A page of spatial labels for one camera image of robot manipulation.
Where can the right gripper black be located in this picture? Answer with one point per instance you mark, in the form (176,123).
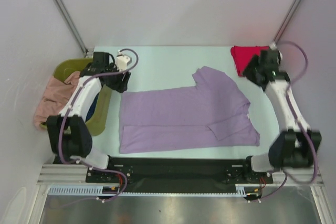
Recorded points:
(248,72)

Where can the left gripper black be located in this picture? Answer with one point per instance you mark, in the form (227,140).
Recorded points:
(121,86)

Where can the purple t shirt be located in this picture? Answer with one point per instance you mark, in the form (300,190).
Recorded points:
(211,113)

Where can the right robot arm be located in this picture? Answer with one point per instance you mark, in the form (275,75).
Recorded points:
(297,144)

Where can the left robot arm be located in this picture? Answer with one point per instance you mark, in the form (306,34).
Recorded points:
(84,116)

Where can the folded red t shirt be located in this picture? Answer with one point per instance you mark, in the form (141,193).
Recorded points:
(242,55)

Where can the pink t shirt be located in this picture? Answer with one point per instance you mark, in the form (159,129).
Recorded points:
(56,95)

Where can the olive green plastic bin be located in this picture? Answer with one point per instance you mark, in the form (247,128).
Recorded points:
(96,124)

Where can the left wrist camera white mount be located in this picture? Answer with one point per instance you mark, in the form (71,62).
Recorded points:
(122,61)

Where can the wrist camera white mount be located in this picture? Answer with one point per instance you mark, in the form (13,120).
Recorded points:
(273,46)
(122,61)

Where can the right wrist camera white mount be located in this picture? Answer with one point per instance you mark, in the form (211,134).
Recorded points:
(273,46)

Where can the right corner aluminium post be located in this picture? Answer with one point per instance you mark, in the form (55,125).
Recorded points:
(287,19)

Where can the corner aluminium post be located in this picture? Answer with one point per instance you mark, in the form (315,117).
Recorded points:
(70,25)
(287,19)

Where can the left corner aluminium post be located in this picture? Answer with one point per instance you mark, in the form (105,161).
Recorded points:
(70,25)

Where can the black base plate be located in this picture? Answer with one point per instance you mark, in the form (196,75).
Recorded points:
(177,175)

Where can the aluminium frame rail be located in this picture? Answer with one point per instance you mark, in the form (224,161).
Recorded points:
(81,174)

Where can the white slotted cable duct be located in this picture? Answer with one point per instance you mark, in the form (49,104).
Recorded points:
(109,191)

